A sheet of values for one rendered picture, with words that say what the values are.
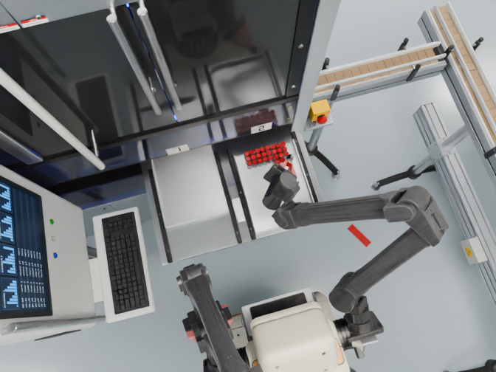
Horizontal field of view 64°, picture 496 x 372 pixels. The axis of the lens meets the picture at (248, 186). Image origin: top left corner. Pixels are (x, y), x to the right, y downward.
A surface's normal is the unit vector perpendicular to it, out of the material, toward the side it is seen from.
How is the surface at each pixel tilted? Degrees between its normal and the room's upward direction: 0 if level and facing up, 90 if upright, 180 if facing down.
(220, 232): 0
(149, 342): 0
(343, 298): 58
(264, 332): 43
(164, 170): 0
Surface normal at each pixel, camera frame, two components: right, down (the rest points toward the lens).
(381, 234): -0.01, -0.28
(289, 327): -0.19, -0.83
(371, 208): -0.68, 0.37
